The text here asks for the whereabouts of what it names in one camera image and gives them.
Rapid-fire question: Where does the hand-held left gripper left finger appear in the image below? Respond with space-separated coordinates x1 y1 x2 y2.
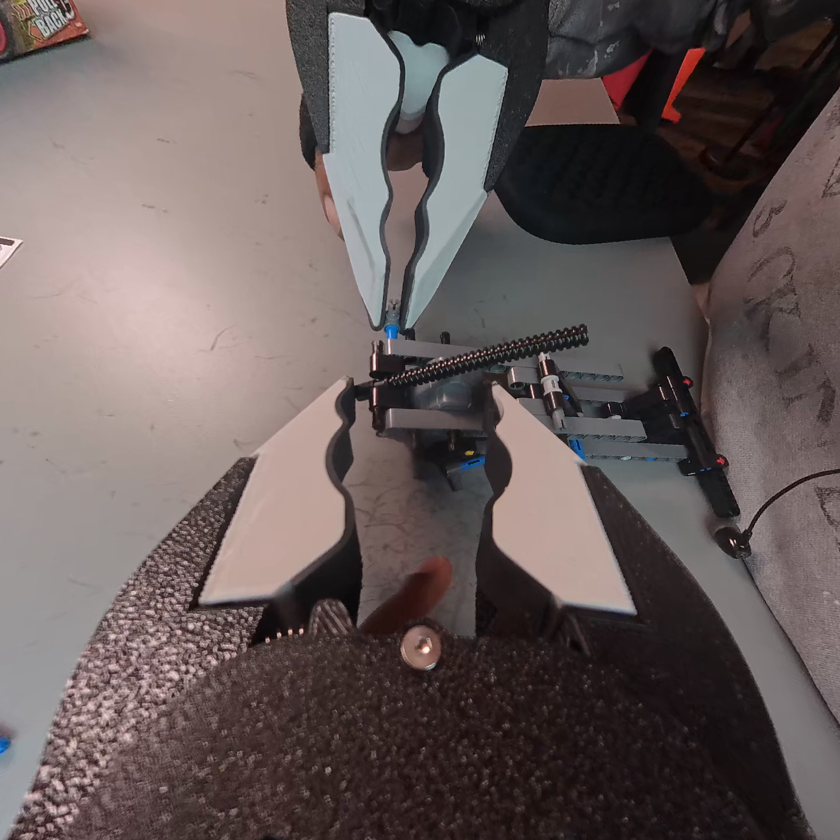
197 378 361 607

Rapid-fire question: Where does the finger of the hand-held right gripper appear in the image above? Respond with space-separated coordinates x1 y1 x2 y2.
399 53 511 329
323 11 403 329

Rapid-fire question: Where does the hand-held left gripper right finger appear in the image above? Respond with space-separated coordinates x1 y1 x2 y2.
476 381 640 618

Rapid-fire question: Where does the grey toy brick chassis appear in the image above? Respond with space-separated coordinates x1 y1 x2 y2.
368 322 742 519

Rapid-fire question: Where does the person's right forearm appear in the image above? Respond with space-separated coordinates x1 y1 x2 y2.
545 0 720 82

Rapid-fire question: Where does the grey desk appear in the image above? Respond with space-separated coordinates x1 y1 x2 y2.
0 0 840 840

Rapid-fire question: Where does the person's right hand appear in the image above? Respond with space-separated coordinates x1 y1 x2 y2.
297 95 349 240

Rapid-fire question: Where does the person's left hand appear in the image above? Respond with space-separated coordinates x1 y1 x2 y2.
359 557 455 640

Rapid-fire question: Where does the toy truck cardboard box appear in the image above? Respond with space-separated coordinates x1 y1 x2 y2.
0 0 90 63

